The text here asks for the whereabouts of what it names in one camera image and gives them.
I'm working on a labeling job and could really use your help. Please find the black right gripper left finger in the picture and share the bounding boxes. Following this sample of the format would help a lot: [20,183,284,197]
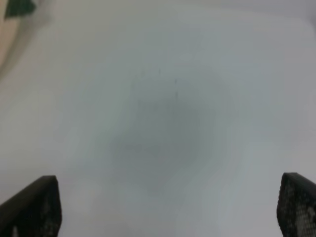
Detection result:
[0,175,62,237]

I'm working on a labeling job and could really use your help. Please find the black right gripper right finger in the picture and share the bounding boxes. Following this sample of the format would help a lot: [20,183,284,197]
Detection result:
[276,172,316,237]

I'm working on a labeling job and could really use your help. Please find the cream linen bag green handles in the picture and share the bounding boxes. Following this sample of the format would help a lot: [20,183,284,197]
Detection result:
[0,0,37,68]

